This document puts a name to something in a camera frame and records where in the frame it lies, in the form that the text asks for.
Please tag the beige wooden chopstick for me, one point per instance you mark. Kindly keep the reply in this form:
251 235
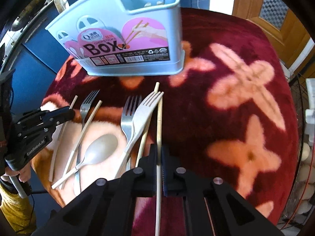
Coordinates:
92 116
141 147
159 127
55 157

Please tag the light blue utensil box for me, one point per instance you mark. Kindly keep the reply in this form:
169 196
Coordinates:
152 66

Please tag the blue kitchen cabinet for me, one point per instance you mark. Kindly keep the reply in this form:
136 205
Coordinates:
41 51

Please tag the beige plastic fork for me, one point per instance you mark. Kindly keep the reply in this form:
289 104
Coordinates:
141 118

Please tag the wooden door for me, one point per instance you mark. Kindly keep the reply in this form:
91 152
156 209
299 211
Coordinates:
248 2

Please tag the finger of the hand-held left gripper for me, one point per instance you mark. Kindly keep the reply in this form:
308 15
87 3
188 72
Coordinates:
53 125
61 112

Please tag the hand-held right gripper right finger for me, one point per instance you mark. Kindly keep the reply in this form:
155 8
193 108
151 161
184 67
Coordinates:
169 174

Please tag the white plastic object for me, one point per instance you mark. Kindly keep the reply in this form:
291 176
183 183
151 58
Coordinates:
310 120

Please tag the black wok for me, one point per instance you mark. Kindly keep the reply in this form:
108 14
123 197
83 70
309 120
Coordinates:
24 21

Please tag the red floral blanket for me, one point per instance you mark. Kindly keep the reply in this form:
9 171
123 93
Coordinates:
196 127

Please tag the person's left hand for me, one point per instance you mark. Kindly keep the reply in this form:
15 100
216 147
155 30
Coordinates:
24 175

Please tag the metal fork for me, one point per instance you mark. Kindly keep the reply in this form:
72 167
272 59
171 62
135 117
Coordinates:
128 127
85 108

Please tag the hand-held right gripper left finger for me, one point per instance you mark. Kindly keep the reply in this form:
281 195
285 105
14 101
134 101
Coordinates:
151 172

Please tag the beige plastic spoon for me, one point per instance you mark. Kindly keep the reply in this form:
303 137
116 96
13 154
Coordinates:
103 147

